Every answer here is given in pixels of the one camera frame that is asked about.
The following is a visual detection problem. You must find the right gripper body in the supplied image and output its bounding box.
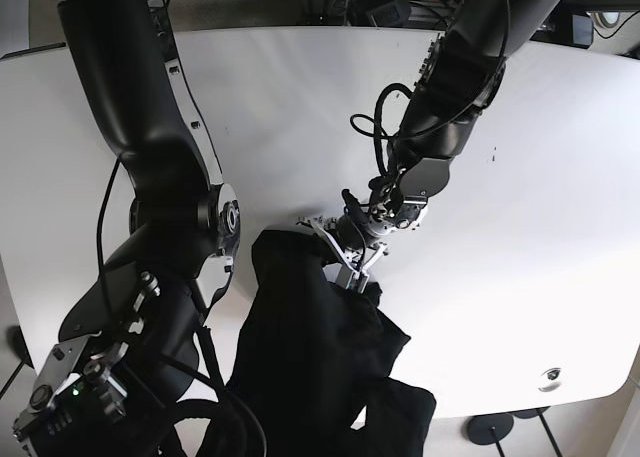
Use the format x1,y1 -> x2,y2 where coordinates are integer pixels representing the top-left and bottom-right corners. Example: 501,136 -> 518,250
9,326 -> 201,457

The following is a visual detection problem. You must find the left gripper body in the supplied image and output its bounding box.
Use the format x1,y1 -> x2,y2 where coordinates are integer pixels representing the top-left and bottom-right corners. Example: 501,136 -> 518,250
298,196 -> 428,280

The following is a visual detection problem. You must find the black T-shirt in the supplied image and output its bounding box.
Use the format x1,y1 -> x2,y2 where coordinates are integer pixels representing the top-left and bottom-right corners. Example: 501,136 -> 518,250
154,227 -> 437,457

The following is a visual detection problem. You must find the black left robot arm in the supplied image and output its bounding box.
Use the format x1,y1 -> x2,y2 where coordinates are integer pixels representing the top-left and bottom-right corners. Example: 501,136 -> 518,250
304,0 -> 560,292

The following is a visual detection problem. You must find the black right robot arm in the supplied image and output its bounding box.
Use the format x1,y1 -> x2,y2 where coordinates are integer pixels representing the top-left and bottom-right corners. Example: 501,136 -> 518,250
13,0 -> 248,456

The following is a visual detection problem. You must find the black round stand base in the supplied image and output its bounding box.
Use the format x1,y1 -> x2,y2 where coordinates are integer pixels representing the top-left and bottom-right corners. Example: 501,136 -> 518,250
466,413 -> 514,446

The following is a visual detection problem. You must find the right silver table grommet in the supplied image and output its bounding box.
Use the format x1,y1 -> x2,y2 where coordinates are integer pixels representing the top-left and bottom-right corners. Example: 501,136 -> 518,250
536,367 -> 563,393

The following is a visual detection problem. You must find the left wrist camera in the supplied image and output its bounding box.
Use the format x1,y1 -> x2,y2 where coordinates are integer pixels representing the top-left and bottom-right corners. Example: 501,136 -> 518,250
335,266 -> 370,294

